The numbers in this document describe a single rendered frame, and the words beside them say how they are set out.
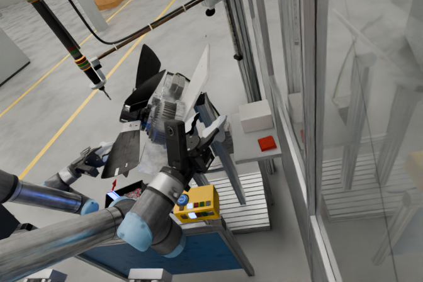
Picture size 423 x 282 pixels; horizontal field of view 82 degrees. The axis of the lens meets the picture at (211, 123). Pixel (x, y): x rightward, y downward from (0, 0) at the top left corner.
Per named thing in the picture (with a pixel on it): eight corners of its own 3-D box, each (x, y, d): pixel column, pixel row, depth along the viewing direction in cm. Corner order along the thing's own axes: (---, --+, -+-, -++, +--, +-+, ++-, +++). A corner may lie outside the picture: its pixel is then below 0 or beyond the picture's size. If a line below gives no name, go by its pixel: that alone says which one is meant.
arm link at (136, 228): (128, 243, 54) (106, 228, 49) (157, 199, 60) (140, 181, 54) (153, 259, 50) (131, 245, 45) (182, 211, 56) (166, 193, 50)
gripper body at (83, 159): (90, 144, 114) (66, 160, 110) (94, 153, 107) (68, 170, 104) (101, 155, 118) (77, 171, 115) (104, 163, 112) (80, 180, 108)
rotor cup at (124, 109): (146, 117, 137) (122, 110, 133) (152, 99, 127) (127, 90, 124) (141, 136, 126) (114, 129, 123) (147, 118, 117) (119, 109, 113)
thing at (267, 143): (272, 136, 131) (272, 134, 130) (277, 147, 125) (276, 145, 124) (257, 140, 132) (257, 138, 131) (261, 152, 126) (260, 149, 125)
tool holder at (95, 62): (108, 74, 104) (94, 54, 98) (112, 80, 99) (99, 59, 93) (89, 85, 102) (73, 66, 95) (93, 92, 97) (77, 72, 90)
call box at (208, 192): (219, 196, 103) (213, 183, 96) (221, 219, 96) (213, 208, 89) (184, 201, 106) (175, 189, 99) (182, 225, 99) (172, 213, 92)
